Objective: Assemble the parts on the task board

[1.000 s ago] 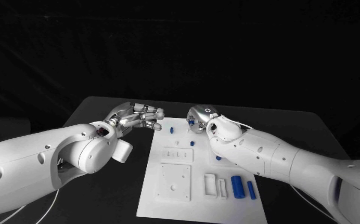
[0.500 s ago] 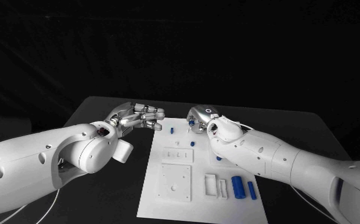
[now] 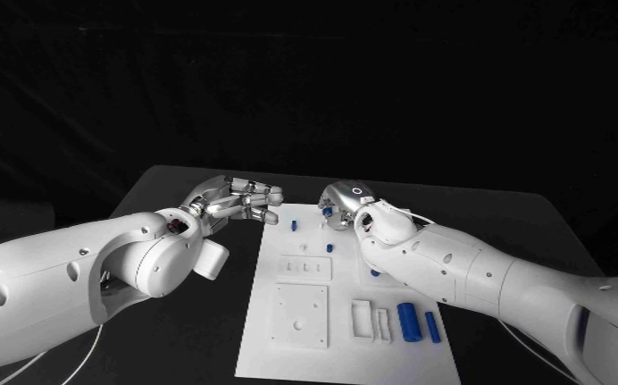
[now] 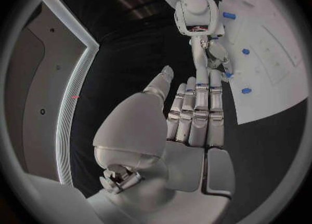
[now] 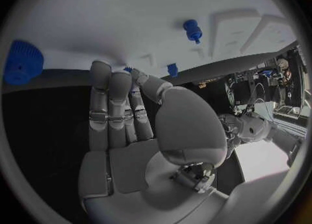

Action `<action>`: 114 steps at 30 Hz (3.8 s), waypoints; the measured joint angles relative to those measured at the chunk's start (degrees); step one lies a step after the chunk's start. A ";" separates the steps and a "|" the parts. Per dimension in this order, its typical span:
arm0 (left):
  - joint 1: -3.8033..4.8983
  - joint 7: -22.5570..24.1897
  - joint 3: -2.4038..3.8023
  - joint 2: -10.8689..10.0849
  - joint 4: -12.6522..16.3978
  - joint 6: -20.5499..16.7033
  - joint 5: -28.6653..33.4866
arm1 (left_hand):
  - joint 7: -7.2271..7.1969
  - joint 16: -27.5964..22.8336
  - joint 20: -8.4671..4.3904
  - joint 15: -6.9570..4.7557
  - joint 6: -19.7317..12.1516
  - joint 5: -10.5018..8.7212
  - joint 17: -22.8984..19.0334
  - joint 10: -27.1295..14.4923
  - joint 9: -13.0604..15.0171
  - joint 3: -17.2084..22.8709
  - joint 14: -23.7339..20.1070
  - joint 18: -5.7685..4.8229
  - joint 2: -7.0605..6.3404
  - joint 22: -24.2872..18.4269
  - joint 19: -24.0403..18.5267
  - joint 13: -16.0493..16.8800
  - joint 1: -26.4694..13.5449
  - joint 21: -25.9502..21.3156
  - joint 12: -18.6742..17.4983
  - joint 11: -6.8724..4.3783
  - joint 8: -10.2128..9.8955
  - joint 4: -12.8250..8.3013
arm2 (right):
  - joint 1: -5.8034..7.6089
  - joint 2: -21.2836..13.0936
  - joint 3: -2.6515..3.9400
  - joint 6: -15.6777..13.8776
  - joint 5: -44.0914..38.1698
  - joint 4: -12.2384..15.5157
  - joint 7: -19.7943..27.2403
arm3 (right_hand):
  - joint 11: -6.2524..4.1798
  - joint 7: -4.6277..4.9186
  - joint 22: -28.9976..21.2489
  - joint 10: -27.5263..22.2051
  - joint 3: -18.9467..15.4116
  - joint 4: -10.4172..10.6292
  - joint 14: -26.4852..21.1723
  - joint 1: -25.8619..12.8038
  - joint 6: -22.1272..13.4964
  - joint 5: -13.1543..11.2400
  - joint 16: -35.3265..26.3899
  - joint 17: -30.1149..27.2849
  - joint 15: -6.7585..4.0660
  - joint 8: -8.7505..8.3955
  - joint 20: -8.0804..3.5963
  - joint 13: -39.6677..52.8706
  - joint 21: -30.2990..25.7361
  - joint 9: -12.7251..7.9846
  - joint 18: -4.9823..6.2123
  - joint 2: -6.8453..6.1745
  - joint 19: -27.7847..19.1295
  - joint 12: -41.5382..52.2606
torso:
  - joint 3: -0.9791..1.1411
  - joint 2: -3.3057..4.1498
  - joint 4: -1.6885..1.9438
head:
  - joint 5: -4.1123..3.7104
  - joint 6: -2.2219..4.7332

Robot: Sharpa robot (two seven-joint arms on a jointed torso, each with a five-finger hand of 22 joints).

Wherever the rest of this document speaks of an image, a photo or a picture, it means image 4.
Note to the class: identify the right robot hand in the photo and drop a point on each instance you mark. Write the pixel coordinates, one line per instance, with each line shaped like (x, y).
(201, 62)

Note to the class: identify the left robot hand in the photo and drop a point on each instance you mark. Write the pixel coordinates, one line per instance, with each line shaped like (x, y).
(185, 165)

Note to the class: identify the white task board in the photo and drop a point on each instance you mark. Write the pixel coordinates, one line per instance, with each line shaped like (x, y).
(268, 33)

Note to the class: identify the blue short cylinder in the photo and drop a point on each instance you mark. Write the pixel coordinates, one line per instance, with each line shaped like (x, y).
(246, 91)

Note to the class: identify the blue peg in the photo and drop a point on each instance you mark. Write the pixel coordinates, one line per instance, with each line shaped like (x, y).
(229, 15)
(246, 51)

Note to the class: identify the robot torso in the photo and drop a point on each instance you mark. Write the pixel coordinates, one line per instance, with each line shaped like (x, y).
(36, 72)

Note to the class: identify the blue plug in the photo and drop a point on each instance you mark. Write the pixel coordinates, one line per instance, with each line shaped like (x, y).
(229, 75)

